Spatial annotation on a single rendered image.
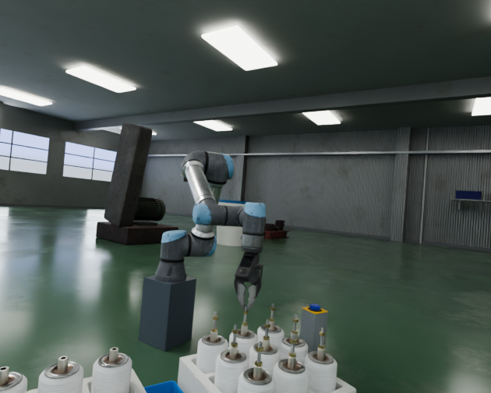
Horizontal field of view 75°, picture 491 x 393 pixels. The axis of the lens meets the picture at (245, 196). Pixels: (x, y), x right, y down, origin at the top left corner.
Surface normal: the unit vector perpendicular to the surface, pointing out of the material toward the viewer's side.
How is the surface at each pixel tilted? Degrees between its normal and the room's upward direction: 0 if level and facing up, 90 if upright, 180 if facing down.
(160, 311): 90
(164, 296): 90
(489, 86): 90
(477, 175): 90
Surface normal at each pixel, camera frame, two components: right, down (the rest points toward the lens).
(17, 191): 0.85, 0.06
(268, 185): -0.52, -0.06
